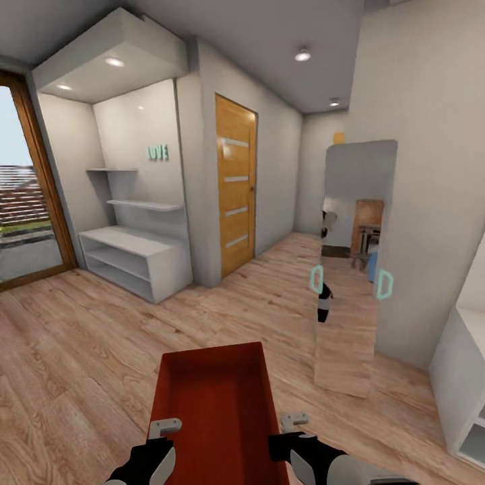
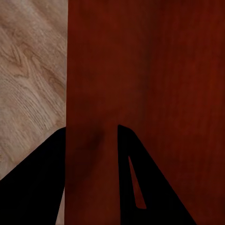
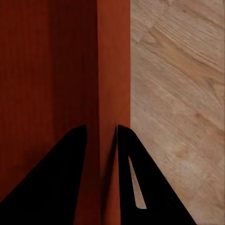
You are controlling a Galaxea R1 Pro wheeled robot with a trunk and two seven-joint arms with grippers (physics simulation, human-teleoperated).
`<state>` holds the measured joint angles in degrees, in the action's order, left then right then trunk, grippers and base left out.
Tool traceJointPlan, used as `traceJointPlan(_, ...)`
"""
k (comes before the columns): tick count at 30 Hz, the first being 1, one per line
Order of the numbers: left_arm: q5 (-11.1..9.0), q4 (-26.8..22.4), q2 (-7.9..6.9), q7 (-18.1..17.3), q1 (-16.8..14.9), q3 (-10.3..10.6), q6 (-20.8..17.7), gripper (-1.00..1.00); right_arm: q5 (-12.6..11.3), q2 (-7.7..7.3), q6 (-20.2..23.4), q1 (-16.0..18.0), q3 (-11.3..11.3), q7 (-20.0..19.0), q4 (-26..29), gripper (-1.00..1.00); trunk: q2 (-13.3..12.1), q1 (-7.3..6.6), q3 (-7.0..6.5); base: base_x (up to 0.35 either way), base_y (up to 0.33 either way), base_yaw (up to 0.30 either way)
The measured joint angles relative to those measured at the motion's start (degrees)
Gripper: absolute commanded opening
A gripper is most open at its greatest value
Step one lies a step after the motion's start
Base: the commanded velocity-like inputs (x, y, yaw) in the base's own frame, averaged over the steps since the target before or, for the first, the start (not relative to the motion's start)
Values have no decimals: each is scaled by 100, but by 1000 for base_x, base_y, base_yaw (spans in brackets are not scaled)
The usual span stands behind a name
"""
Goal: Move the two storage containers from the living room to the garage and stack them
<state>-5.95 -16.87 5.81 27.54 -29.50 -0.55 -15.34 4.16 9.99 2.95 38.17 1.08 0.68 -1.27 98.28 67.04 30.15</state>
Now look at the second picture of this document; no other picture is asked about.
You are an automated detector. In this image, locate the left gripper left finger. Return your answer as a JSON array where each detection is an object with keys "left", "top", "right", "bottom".
[{"left": 0, "top": 127, "right": 66, "bottom": 225}]

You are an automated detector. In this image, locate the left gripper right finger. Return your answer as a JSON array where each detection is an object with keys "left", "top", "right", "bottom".
[{"left": 118, "top": 125, "right": 197, "bottom": 225}]

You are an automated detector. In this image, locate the storage box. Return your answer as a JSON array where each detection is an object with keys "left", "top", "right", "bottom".
[{"left": 64, "top": 0, "right": 225, "bottom": 225}]

